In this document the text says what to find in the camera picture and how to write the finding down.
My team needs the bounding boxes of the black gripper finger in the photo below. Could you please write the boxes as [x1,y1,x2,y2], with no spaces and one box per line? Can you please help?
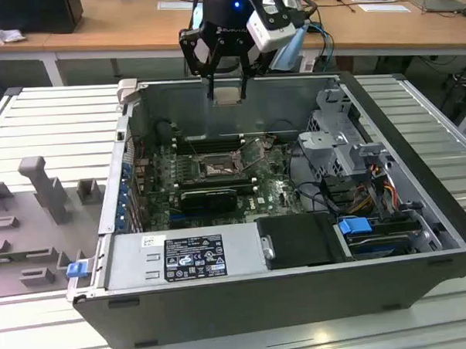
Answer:
[178,22,231,103]
[237,41,260,100]

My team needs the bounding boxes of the silver square cpu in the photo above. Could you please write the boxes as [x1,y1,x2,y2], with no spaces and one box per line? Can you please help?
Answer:
[213,86,244,107]

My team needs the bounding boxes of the metal cpu socket cover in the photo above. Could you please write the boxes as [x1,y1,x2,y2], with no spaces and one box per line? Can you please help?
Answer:
[237,137,275,171]

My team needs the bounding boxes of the silver cpu locking lever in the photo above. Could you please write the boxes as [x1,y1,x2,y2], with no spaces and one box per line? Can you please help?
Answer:
[187,137,204,162]

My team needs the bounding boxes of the black RAM slot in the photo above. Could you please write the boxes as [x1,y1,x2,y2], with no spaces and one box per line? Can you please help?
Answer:
[176,137,240,147]
[180,181,257,198]
[177,142,243,155]
[179,175,250,187]

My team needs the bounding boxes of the cpu socket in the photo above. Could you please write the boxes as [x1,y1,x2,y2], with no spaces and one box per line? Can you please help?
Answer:
[194,150,245,180]

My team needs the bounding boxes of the blue expansion slot clips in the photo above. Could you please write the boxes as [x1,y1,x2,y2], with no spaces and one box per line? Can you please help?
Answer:
[115,163,135,231]

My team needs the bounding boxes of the black drive bay cover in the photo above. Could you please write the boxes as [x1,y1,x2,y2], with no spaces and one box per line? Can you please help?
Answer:
[253,211,349,272]

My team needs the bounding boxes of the white strip on desk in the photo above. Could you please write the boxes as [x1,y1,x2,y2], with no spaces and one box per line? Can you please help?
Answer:
[157,0,196,12]

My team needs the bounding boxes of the wooden desk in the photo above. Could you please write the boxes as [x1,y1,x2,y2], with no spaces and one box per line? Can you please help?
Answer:
[0,0,466,91]

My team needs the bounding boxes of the white power strip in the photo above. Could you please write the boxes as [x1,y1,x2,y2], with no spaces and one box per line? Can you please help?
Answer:
[298,49,318,74]

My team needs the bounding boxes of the black cylinder part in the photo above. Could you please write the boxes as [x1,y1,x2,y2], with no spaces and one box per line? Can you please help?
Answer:
[154,120,175,143]

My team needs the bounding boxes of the grey metal drive cage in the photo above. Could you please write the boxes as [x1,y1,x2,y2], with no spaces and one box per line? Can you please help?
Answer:
[294,85,399,180]

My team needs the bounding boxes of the green motherboard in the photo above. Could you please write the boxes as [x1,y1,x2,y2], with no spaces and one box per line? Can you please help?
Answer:
[138,134,310,232]

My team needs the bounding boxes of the black graphics card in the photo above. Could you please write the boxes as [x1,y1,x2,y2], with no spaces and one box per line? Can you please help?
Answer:
[179,188,240,215]

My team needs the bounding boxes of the black computer tower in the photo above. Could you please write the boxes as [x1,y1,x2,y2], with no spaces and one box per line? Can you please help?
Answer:
[0,0,85,38]

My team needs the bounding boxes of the crumpled white paper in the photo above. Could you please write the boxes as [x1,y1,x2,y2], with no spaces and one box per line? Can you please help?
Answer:
[0,19,28,46]

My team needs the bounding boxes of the hard disk in blue carrier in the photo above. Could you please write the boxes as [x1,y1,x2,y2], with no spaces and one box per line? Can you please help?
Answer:
[336,214,422,263]

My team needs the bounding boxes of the grey parts rack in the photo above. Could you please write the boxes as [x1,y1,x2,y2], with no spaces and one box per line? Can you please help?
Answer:
[0,152,112,298]

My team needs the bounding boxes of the grey laptop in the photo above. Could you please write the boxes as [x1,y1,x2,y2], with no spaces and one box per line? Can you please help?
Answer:
[421,0,466,15]

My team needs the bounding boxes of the black office chair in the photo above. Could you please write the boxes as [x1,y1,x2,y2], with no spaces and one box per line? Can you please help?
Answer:
[439,54,466,136]

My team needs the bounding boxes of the grey power supply unit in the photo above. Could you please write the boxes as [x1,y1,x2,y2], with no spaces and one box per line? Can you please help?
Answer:
[102,222,270,290]

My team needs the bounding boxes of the black open pc case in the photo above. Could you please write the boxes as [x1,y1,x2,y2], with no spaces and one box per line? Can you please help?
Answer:
[56,63,466,349]

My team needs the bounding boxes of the blue case latch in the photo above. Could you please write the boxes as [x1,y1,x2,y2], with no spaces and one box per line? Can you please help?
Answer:
[66,261,88,280]

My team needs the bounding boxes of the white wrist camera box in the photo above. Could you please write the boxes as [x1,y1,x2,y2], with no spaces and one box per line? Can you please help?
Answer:
[247,0,298,55]

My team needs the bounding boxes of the grey case handle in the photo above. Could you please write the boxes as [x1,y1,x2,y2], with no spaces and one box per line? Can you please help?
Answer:
[115,78,140,106]

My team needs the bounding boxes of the blue cables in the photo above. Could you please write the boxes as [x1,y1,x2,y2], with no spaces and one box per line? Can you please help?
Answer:
[306,18,334,61]

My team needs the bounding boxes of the black wire bundle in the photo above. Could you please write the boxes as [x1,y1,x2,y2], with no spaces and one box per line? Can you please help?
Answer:
[287,137,355,219]

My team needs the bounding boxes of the orange yellow wire bundle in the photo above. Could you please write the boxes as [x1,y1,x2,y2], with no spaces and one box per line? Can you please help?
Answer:
[351,174,400,215]

